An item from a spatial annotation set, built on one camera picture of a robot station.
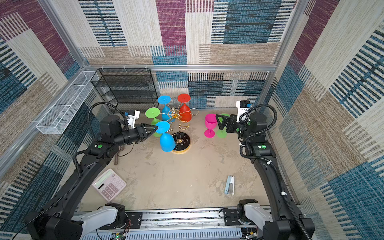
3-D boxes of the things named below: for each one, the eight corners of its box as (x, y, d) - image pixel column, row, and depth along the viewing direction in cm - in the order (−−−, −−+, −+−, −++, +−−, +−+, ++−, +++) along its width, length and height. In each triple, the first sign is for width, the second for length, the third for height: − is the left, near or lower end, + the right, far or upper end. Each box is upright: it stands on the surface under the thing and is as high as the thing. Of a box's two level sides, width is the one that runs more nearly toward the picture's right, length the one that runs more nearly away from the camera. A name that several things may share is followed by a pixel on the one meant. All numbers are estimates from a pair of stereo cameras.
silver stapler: (224, 193, 83) (225, 191, 81) (226, 176, 89) (227, 174, 87) (233, 196, 82) (234, 194, 80) (234, 178, 88) (235, 176, 86)
